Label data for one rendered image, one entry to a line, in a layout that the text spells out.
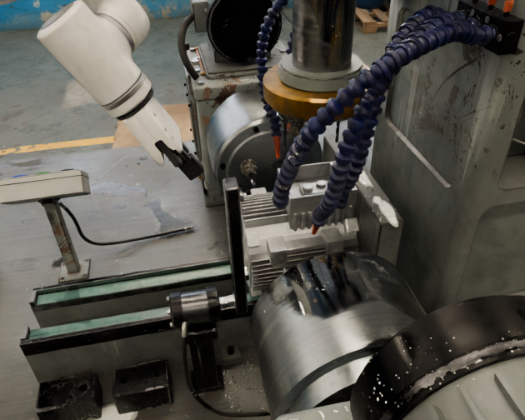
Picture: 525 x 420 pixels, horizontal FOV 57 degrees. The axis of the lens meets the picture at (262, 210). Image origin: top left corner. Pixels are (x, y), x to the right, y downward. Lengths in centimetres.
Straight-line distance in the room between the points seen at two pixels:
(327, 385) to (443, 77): 50
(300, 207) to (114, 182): 86
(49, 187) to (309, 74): 62
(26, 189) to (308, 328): 71
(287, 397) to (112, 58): 52
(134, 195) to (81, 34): 81
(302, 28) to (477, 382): 53
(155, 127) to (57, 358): 48
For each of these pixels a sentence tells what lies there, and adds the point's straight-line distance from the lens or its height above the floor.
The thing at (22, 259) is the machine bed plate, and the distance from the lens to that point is 139.
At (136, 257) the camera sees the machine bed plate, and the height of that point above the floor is 80.
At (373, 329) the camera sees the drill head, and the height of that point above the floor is 116.
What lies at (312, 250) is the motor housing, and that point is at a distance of 86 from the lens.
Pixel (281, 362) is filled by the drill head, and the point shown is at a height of 111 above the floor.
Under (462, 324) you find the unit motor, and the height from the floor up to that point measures 136.
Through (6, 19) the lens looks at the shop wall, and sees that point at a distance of 658.
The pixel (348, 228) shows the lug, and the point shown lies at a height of 108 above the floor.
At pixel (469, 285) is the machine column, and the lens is 96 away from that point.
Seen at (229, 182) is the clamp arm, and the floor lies 125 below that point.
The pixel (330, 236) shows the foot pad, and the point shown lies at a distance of 86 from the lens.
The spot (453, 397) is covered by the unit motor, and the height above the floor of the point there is 134.
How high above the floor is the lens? 163
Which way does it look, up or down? 37 degrees down
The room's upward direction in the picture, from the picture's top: 2 degrees counter-clockwise
